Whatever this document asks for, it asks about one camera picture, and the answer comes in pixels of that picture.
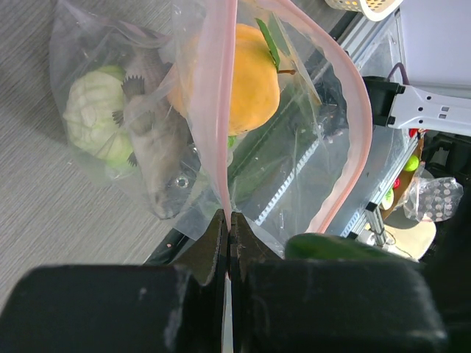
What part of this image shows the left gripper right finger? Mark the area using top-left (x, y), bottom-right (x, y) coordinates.
top-left (229, 212), bottom-right (281, 352)

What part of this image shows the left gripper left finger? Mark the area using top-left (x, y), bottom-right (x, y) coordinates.
top-left (172, 210), bottom-right (227, 352)

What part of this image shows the green toy cucumber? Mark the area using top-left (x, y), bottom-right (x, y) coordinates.
top-left (284, 233), bottom-right (406, 260)

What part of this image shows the grey toy fish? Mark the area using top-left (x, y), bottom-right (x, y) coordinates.
top-left (112, 49), bottom-right (198, 220)

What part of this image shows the clear pink zip top bag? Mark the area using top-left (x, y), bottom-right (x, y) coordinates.
top-left (49, 0), bottom-right (409, 247)

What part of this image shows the orange toy fruit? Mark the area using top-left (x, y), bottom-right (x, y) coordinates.
top-left (166, 18), bottom-right (297, 137)

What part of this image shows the green toy cabbage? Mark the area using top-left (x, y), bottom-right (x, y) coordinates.
top-left (63, 65), bottom-right (133, 168)

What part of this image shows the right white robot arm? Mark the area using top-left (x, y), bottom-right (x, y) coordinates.
top-left (363, 76), bottom-right (470, 136)

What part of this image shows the spare dotted plastic bag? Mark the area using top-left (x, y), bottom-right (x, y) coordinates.
top-left (403, 176), bottom-right (464, 223)

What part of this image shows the white perforated basket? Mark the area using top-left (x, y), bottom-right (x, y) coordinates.
top-left (325, 0), bottom-right (403, 22)

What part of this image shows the slotted cable duct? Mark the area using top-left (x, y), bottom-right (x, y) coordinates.
top-left (255, 141), bottom-right (319, 226)

